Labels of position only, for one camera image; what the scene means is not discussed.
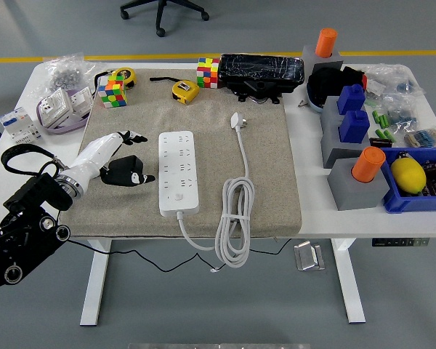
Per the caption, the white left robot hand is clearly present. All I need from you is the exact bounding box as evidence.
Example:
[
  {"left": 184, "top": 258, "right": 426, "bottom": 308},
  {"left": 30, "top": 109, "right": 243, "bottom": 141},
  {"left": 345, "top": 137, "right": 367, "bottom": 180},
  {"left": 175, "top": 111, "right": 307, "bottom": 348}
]
[{"left": 63, "top": 129, "right": 156, "bottom": 188}]

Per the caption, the black plug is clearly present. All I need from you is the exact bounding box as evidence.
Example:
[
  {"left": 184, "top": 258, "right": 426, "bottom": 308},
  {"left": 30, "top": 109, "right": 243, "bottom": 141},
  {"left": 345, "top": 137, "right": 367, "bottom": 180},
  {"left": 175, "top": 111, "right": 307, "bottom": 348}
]
[{"left": 108, "top": 155, "right": 145, "bottom": 180}]

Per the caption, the white power strip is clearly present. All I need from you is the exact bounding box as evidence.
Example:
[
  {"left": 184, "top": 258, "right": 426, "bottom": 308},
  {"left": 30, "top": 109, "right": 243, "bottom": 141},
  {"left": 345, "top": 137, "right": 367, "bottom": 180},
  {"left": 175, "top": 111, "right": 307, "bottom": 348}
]
[{"left": 158, "top": 131, "right": 201, "bottom": 217}]

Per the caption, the purple tray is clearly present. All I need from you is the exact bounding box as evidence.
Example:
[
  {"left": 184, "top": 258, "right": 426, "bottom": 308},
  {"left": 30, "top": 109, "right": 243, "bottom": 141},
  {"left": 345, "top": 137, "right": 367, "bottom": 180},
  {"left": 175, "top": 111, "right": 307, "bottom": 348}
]
[{"left": 36, "top": 86, "right": 95, "bottom": 136}]

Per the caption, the green and orange puzzle cube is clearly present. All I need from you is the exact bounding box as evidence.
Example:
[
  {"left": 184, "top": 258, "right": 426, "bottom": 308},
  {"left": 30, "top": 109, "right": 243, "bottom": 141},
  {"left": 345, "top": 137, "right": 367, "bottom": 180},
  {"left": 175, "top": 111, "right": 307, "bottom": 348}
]
[{"left": 97, "top": 74, "right": 128, "bottom": 109}]

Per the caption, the white and blue circuit breaker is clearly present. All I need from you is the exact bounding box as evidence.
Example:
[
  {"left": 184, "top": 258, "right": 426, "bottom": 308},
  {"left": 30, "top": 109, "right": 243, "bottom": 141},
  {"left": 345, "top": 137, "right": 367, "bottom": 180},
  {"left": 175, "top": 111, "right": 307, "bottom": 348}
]
[{"left": 0, "top": 105, "right": 43, "bottom": 145}]

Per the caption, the clear bag of screws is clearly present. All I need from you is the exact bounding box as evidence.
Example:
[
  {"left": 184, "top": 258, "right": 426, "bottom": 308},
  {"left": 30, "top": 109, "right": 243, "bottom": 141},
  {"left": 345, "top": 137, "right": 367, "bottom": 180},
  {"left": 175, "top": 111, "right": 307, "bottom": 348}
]
[{"left": 40, "top": 52, "right": 107, "bottom": 97}]

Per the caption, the yellow and black tape measure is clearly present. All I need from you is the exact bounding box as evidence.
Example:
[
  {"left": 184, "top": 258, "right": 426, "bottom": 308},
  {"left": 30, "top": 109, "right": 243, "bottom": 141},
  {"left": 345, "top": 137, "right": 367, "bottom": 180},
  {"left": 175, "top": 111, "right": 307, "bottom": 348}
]
[{"left": 110, "top": 68, "right": 138, "bottom": 89}]

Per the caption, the white table leg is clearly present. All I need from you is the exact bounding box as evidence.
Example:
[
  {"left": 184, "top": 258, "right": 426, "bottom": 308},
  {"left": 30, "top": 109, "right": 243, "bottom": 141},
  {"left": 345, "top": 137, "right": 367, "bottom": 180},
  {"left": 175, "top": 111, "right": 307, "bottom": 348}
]
[
  {"left": 330, "top": 238, "right": 367, "bottom": 324},
  {"left": 79, "top": 239, "right": 113, "bottom": 326}
]

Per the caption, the yellow floor tape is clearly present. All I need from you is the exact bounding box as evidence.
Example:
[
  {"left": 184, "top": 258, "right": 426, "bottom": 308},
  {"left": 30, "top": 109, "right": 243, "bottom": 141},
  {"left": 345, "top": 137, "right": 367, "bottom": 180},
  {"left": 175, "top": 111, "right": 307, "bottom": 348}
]
[{"left": 0, "top": 49, "right": 436, "bottom": 65}]

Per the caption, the tall multicolour puzzle cube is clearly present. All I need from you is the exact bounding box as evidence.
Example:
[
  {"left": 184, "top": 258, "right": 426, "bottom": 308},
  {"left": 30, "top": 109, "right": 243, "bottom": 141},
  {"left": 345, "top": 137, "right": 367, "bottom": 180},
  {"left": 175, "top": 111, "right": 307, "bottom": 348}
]
[{"left": 196, "top": 57, "right": 221, "bottom": 89}]

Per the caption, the black office chair base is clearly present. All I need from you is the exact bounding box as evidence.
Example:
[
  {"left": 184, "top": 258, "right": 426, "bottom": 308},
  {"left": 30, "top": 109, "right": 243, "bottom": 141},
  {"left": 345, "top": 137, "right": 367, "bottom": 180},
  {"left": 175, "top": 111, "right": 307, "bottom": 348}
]
[{"left": 119, "top": 0, "right": 211, "bottom": 37}]

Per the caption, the grey-brown mat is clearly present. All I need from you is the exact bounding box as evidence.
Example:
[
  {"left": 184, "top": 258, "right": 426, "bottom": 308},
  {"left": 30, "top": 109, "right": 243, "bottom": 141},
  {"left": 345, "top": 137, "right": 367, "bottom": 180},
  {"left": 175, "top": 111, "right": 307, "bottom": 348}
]
[{"left": 60, "top": 68, "right": 302, "bottom": 239}]

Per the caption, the black film-wrapped box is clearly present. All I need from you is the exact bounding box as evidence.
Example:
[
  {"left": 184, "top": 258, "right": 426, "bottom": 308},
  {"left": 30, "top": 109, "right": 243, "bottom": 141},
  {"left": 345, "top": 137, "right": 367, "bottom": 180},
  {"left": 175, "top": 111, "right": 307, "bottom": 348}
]
[{"left": 217, "top": 53, "right": 305, "bottom": 88}]

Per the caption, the light blue bowl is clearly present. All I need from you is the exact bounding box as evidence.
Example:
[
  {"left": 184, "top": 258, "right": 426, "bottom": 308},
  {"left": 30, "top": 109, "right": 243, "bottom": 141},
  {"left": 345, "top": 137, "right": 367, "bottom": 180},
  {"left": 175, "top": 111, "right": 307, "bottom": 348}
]
[{"left": 304, "top": 83, "right": 326, "bottom": 114}]

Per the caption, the grey stepped block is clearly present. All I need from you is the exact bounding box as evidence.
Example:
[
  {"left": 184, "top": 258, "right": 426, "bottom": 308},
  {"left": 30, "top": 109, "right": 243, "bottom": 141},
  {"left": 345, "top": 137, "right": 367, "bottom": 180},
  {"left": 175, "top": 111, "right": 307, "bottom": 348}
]
[{"left": 319, "top": 95, "right": 379, "bottom": 169}]

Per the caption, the black cloth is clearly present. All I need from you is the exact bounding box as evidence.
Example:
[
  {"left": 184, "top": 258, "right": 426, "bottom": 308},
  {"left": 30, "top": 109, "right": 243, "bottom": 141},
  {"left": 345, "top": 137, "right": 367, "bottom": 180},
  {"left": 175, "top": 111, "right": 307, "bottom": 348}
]
[{"left": 307, "top": 66, "right": 368, "bottom": 110}]

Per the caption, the orange cylinder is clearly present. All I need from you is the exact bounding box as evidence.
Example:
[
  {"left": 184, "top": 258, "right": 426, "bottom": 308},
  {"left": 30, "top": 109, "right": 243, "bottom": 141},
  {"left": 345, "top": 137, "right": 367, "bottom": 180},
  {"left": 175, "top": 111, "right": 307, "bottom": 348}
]
[
  {"left": 315, "top": 28, "right": 339, "bottom": 58},
  {"left": 351, "top": 146, "right": 387, "bottom": 183}
]

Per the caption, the blue block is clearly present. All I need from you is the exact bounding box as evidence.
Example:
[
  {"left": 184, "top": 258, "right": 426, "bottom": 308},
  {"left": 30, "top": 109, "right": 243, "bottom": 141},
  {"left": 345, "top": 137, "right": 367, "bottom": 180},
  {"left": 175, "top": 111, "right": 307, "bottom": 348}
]
[
  {"left": 339, "top": 110, "right": 371, "bottom": 144},
  {"left": 336, "top": 84, "right": 367, "bottom": 116}
]

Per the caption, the clear bag of white parts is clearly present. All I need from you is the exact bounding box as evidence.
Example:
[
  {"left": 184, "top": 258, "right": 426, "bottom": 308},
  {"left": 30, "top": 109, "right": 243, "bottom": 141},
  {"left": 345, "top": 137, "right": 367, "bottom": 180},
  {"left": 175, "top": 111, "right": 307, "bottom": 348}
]
[{"left": 363, "top": 64, "right": 428, "bottom": 97}]

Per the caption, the clear bag of blue parts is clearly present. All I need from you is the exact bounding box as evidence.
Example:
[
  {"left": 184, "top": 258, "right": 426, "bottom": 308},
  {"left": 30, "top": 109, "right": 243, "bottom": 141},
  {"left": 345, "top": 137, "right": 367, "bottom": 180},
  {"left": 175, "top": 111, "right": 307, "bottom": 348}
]
[{"left": 383, "top": 96, "right": 422, "bottom": 132}]

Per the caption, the blue plastic bin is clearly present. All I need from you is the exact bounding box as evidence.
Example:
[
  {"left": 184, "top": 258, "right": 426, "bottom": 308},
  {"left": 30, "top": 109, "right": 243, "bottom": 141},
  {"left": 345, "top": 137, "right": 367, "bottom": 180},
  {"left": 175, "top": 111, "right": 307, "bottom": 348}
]
[{"left": 379, "top": 146, "right": 436, "bottom": 214}]

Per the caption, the yellow lemon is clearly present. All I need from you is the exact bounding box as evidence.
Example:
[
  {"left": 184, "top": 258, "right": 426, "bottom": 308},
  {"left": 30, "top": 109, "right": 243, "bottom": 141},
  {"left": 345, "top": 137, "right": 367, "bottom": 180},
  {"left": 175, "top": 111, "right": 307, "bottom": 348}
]
[{"left": 390, "top": 156, "right": 427, "bottom": 194}]

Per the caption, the black table control panel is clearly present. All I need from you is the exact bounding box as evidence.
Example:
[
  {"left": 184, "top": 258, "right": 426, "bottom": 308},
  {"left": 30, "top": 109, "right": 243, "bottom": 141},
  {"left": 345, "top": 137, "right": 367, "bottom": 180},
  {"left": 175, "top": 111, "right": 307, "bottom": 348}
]
[{"left": 371, "top": 238, "right": 430, "bottom": 248}]

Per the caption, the clear bag of resistors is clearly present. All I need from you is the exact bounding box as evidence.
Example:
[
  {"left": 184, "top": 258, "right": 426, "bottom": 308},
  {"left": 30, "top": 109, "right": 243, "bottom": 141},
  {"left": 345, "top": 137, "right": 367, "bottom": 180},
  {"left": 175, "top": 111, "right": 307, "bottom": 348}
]
[{"left": 403, "top": 125, "right": 436, "bottom": 149}]

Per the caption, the white wall socket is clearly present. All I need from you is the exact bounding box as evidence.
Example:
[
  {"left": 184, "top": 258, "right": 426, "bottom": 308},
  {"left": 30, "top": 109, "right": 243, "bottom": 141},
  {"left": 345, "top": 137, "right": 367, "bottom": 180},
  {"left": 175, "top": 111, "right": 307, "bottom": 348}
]
[
  {"left": 69, "top": 87, "right": 94, "bottom": 117},
  {"left": 37, "top": 87, "right": 76, "bottom": 128}
]

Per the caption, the black strap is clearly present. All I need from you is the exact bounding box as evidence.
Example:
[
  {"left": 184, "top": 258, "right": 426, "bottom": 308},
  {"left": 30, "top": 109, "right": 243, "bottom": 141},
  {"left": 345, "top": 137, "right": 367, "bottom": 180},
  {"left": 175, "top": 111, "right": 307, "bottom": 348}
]
[{"left": 149, "top": 75, "right": 185, "bottom": 84}]

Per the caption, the thin black plug cord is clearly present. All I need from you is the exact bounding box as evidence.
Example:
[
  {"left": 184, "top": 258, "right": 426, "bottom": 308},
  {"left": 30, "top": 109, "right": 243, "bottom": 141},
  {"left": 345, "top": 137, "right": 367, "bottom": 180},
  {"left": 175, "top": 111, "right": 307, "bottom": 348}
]
[{"left": 67, "top": 238, "right": 295, "bottom": 273}]

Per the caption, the white power strip cord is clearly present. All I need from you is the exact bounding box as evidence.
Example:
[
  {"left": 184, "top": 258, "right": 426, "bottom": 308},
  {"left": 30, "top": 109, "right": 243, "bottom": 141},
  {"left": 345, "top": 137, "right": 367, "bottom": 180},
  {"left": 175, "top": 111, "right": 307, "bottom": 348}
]
[{"left": 176, "top": 111, "right": 257, "bottom": 270}]

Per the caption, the black plastic bracket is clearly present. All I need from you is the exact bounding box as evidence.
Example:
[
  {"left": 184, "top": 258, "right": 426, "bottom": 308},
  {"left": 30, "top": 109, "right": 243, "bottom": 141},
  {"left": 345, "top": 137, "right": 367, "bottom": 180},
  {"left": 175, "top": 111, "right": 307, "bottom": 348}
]
[{"left": 226, "top": 79, "right": 302, "bottom": 105}]

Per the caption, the silver metal bracket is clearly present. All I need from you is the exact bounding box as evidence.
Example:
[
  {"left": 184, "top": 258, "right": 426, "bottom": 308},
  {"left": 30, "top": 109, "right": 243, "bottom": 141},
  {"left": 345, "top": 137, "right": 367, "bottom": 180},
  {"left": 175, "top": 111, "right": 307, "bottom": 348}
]
[{"left": 293, "top": 240, "right": 326, "bottom": 272}]

